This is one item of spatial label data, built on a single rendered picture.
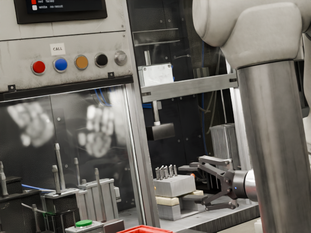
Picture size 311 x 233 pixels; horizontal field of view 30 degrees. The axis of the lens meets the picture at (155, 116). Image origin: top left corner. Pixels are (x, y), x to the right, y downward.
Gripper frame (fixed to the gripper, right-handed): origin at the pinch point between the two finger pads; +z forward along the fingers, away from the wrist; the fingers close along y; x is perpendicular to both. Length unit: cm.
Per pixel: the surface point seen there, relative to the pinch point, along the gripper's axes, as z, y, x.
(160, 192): 19.6, -5.8, -8.7
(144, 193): 6.6, 0.2, 12.5
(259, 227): -10.9, -17.4, -16.0
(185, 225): 4.9, -13.4, -1.1
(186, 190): 12.1, -6.1, -12.5
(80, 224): 1.8, 0.4, 41.0
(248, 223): 176, -117, -295
